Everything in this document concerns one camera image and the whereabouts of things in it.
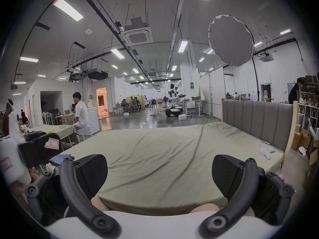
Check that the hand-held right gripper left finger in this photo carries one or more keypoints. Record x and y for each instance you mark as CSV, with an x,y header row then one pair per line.
x,y
72,190

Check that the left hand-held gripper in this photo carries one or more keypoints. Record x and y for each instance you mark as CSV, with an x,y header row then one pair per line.
x,y
10,158

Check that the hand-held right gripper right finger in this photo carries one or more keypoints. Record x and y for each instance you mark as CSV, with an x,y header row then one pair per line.
x,y
246,188

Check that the person's left hand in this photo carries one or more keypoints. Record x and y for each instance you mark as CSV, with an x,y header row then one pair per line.
x,y
20,190

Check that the table with beige cloth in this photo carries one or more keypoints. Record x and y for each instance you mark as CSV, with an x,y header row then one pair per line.
x,y
49,131

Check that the blue garment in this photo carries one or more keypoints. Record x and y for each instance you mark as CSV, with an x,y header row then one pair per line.
x,y
61,159

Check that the small white pads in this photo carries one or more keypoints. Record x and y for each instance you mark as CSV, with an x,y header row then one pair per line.
x,y
266,153

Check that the white washing machine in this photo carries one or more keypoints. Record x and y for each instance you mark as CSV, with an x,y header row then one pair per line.
x,y
93,121

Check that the grey padded headboard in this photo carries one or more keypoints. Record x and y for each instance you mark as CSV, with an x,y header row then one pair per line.
x,y
256,118

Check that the stack of brown cartons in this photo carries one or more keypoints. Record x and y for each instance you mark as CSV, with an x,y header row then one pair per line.
x,y
300,137

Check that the bed with pale green sheet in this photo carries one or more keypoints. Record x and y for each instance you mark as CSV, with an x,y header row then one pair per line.
x,y
162,163

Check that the group of people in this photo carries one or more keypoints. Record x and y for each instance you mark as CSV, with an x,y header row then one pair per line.
x,y
132,104
235,96

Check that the grey standing desk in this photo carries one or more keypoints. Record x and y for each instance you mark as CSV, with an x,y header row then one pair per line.
x,y
195,103

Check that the shelf with cartons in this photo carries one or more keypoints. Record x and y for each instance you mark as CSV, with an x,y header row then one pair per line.
x,y
310,103

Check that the white and black robot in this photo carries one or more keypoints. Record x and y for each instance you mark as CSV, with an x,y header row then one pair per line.
x,y
173,101

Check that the round white softbox lamp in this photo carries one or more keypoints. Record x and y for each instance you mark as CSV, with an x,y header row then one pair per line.
x,y
230,40

